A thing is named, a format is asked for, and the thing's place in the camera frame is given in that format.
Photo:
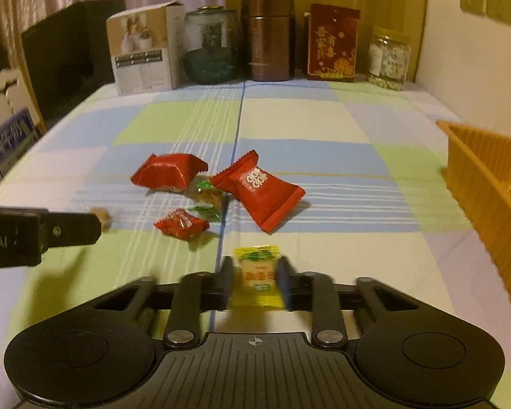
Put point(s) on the small gold candy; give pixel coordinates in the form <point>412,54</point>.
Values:
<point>104,217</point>

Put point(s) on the green glass jar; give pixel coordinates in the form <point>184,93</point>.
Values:
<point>211,47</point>

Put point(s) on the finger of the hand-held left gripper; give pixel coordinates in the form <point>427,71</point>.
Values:
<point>72,230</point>

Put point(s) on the blue printed carton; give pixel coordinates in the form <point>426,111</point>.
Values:
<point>12,140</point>

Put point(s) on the red gift box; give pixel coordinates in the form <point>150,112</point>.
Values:
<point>333,42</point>

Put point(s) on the clear jar of white candies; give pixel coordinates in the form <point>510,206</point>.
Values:
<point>389,57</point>

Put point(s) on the red snack packet white print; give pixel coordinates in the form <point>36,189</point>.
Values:
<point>259,189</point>

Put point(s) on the orange plastic tray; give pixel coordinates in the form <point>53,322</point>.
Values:
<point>489,191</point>

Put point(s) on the black monitor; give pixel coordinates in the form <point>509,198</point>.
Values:
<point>68,55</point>

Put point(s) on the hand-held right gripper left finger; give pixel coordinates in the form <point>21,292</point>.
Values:
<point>228,283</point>

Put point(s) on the yellow snack packet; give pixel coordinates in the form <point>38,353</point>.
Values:
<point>257,272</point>

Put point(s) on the checked tablecloth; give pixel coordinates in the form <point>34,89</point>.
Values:
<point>323,136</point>

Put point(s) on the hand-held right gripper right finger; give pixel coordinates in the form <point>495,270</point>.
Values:
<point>284,283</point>

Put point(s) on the red foil snack packet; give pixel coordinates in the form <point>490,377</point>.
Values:
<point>166,172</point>

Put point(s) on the small red candy packet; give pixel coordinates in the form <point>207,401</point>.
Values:
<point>181,223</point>

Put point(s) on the green candy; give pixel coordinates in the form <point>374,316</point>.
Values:
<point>206,198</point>

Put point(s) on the white chair back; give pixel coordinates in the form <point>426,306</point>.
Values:
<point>6,93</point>

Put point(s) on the brown metal canister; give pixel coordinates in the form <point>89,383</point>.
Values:
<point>267,36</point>

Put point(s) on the white cardboard box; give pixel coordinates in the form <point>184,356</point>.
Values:
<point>147,49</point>

